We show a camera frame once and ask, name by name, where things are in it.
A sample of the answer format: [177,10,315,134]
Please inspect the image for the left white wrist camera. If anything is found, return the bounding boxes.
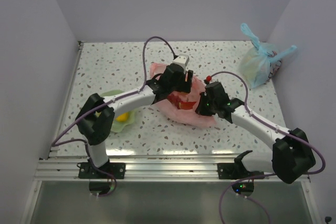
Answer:
[172,55,190,72]

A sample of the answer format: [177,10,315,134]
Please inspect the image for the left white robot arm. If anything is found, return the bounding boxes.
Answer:
[76,63,193,178]

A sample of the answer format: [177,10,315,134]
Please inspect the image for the red grape bunch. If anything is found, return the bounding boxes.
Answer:
[167,93,182,107]

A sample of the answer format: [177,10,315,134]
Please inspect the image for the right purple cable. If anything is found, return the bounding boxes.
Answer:
[209,71,327,224]

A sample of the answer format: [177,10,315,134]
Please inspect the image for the purple cable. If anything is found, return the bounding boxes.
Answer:
[209,71,327,224]
[50,36,176,148]

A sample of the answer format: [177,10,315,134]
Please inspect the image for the blue knotted plastic bag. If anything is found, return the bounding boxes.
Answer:
[239,23,297,88]

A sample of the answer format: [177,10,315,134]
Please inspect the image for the yellow bell pepper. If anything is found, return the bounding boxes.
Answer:
[115,112,129,123]

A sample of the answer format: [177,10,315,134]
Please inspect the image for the watermelon slice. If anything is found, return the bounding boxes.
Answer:
[177,101,196,110]

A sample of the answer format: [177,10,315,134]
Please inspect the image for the left black base bracket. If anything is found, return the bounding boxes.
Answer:
[77,162,125,179]

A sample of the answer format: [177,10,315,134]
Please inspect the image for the right black base bracket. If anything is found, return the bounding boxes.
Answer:
[217,151,252,180]

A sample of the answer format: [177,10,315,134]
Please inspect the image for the pink plastic bag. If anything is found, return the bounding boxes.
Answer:
[155,77,216,127]

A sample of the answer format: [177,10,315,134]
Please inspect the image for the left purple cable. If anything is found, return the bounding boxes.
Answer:
[50,36,176,148]

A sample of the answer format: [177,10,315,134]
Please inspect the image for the aluminium mounting rail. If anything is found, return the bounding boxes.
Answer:
[34,150,310,182]

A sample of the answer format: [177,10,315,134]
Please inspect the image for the green plastic plate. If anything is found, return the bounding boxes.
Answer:
[101,90,136,133]

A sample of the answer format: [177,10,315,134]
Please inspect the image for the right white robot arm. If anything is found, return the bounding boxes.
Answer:
[196,81,316,184]

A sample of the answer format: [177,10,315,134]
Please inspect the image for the black base bracket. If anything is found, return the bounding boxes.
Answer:
[217,151,252,180]
[77,162,125,179]

